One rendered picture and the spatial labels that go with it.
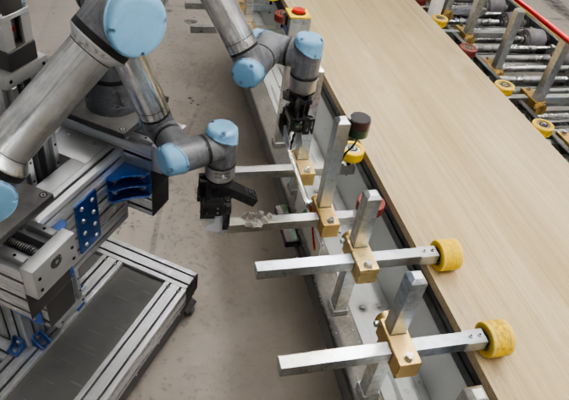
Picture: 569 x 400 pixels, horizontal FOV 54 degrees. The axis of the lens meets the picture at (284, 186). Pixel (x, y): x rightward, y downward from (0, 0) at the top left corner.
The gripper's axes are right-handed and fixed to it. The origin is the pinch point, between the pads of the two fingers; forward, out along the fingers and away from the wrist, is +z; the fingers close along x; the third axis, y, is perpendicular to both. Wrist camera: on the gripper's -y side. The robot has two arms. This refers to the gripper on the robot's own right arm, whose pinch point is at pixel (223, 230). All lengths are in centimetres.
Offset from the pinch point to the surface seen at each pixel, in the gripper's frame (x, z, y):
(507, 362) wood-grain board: 54, -7, -56
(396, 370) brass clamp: 55, -12, -27
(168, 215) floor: -93, 83, 9
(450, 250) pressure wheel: 27, -15, -52
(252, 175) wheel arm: -23.5, 0.2, -12.6
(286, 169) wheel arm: -24.0, -1.2, -23.5
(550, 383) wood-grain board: 60, -7, -63
